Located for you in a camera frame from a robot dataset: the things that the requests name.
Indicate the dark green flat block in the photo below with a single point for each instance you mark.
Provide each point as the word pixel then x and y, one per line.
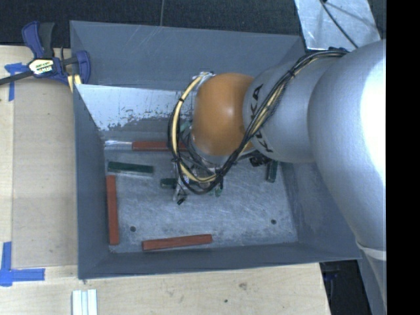
pixel 130 168
pixel 272 172
pixel 168 182

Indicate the grey metal bin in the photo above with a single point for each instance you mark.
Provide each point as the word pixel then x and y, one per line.
pixel 210 215

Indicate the red-brown flat block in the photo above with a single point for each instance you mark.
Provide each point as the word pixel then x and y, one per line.
pixel 177 242
pixel 149 146
pixel 112 208

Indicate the pale wood flat board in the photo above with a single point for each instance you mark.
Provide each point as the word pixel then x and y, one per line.
pixel 42 176

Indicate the black cylinder on white bracket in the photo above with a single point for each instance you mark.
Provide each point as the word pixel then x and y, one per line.
pixel 257 161

